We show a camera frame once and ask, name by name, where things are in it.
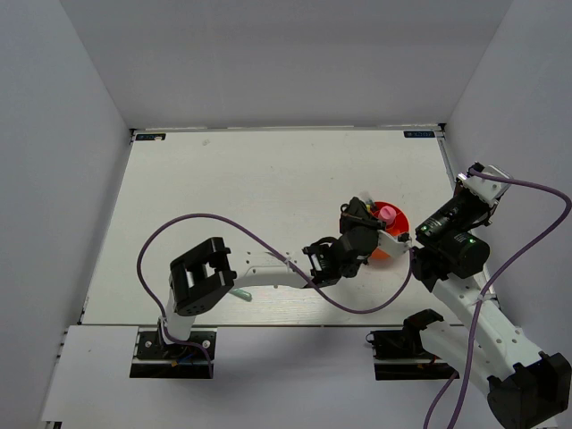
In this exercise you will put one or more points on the wrist white camera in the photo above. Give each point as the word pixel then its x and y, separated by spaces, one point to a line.
pixel 482 181
pixel 394 246

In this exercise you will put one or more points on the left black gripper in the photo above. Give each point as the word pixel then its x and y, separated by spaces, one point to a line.
pixel 356 214

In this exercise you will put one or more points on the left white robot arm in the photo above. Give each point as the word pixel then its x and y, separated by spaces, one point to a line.
pixel 202 276

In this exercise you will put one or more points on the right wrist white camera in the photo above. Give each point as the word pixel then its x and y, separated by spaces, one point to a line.
pixel 482 181

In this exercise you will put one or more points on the pink eraser roll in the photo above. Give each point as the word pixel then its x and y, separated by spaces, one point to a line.
pixel 387 214

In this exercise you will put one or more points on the green translucent tube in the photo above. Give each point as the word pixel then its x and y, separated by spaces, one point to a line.
pixel 242 294

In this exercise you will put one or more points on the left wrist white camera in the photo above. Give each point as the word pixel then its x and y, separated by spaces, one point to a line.
pixel 394 246

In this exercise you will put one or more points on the right blue corner label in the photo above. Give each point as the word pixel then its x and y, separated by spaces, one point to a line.
pixel 419 134

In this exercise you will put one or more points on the blue corner label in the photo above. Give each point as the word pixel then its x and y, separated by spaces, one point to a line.
pixel 419 134
pixel 150 137

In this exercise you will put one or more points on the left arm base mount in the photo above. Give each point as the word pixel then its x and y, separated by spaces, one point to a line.
pixel 154 359

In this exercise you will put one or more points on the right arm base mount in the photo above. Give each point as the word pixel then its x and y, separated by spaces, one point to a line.
pixel 399 354

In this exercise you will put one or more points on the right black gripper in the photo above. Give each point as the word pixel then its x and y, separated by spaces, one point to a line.
pixel 487 214

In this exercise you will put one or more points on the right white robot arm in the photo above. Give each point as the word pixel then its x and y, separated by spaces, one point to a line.
pixel 523 385

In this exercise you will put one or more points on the left blue corner label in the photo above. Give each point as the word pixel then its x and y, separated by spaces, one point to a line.
pixel 150 137

